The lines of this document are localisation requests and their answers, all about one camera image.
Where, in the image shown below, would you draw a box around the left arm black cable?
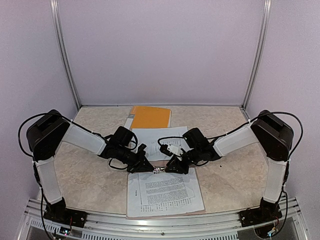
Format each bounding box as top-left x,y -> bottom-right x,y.
17,113 -> 141,171

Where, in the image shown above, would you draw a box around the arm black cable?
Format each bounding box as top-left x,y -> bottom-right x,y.
17,113 -> 141,171
157,112 -> 304,201

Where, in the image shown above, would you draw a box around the white printed paper sheets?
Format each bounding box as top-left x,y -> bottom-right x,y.
132,126 -> 190,162

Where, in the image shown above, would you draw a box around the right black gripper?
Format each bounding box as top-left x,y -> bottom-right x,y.
166,147 -> 203,175

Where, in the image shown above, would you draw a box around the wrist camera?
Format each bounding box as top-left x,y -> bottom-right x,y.
159,144 -> 186,157
136,143 -> 147,156

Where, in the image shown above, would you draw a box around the front aluminium rail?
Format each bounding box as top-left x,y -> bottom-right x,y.
14,198 -> 311,240

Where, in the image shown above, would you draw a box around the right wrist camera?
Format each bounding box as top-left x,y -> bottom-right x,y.
159,144 -> 186,157

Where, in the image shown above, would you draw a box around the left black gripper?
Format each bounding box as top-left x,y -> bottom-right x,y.
115,146 -> 153,175

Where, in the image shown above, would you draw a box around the remaining white paper stack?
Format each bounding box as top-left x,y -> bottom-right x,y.
126,170 -> 206,218

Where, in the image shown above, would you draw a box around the translucent grey plastic sheet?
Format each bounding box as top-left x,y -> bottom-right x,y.
125,164 -> 208,220

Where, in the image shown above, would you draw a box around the orange file folder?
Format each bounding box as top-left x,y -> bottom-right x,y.
124,105 -> 172,130

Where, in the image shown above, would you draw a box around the aluminium frame post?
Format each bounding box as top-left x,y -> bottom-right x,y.
241,0 -> 272,112
49,0 -> 82,110

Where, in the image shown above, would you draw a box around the metal clip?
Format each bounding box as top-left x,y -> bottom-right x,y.
152,167 -> 166,174

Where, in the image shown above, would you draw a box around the right aluminium frame post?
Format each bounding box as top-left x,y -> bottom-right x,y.
241,0 -> 272,112

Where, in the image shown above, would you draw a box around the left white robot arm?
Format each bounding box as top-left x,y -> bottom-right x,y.
26,109 -> 154,223

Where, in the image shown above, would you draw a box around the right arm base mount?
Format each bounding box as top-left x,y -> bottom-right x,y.
239,208 -> 283,228

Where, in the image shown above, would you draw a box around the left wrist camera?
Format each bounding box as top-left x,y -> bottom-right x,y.
136,143 -> 147,156

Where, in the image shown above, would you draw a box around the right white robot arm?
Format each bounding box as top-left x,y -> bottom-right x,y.
165,110 -> 294,222

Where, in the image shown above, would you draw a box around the left aluminium frame post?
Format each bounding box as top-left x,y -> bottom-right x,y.
49,0 -> 82,110

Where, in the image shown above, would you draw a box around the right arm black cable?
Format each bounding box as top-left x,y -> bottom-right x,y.
157,112 -> 304,201

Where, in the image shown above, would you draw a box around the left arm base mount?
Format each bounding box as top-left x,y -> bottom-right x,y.
43,206 -> 88,228

